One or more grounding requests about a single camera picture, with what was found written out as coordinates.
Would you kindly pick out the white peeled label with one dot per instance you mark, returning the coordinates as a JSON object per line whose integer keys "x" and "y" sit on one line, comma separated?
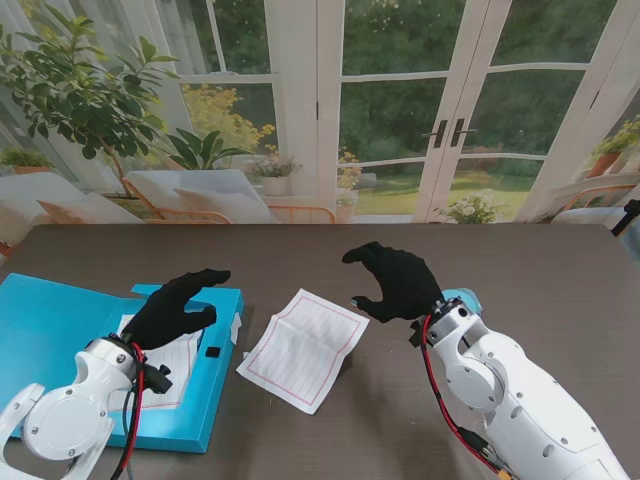
{"x": 236, "y": 327}

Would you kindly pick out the blue label roll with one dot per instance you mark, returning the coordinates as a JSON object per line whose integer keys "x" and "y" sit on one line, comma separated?
{"x": 467, "y": 295}

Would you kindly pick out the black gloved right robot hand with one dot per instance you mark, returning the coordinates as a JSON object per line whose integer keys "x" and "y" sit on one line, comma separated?
{"x": 400, "y": 285}

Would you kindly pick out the black stand equipment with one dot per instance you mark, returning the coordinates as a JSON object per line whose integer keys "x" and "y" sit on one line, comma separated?
{"x": 629, "y": 220}

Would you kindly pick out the blue file box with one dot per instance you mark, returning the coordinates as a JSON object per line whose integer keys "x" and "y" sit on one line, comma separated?
{"x": 50, "y": 310}

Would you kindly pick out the printed garden window backdrop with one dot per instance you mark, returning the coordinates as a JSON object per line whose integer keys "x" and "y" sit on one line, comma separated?
{"x": 390, "y": 100}

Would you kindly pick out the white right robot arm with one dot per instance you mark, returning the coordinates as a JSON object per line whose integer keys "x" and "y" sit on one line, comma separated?
{"x": 510, "y": 400}

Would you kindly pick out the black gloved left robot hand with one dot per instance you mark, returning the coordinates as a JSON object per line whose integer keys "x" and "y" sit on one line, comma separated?
{"x": 170, "y": 315}

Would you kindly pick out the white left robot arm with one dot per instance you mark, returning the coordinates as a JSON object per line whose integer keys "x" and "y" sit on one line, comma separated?
{"x": 70, "y": 400}

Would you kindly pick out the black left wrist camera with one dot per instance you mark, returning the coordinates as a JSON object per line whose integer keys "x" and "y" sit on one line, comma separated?
{"x": 159, "y": 380}

